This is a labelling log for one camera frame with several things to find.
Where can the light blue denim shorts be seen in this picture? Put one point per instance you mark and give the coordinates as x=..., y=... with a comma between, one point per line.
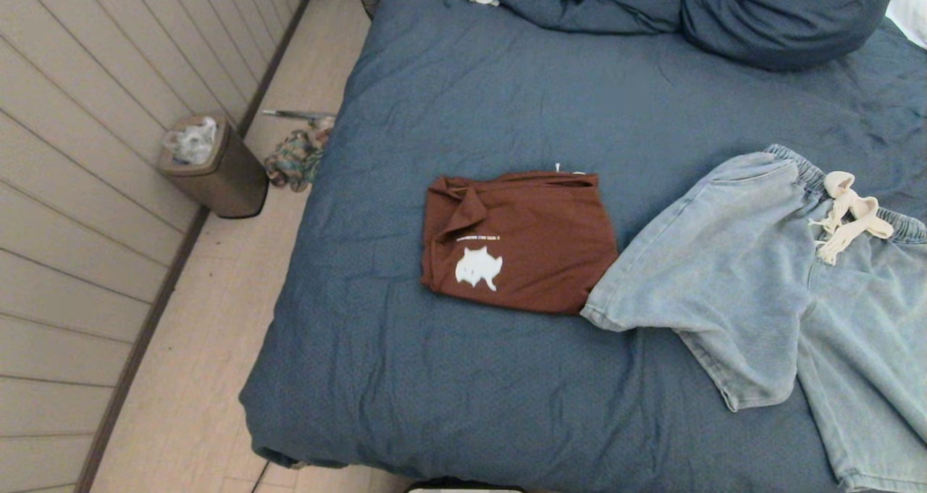
x=760, y=276

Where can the white pillow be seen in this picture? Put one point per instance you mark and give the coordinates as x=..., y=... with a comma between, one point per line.
x=914, y=8

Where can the grey metal rod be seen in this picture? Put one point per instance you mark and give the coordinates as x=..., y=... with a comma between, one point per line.
x=297, y=114

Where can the rust brown folded garment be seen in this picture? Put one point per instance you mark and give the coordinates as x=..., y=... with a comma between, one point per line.
x=536, y=261

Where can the bunched blue duvet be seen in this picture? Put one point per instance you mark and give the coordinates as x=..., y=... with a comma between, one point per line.
x=594, y=4

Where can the colourful crumpled cloth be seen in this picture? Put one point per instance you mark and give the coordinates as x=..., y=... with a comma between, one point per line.
x=293, y=160

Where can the blue pillow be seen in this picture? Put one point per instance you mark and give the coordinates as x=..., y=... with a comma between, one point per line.
x=782, y=15

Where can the brown trash bin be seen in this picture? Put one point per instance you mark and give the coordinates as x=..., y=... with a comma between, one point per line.
x=235, y=182

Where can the blue bed sheet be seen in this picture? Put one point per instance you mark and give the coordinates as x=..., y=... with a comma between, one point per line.
x=507, y=406

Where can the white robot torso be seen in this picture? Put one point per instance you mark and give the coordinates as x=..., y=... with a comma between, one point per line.
x=463, y=489

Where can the white plastic bin bag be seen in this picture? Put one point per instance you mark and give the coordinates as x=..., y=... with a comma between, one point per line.
x=194, y=144

